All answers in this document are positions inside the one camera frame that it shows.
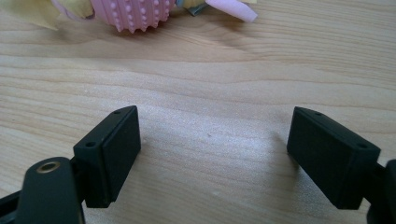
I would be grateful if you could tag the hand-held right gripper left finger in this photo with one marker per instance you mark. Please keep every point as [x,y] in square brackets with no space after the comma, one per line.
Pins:
[106,161]

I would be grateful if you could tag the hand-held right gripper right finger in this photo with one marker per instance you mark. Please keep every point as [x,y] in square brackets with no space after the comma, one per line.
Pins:
[330,161]

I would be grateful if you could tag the pink spiked ball toy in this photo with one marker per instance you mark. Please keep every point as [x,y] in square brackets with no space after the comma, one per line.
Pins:
[134,14]

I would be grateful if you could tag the yellow and blue soft toy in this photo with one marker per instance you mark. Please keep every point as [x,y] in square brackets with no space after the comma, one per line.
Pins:
[28,11]

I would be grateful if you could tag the pink stick toy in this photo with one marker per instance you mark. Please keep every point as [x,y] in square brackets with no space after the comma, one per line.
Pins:
[232,8]

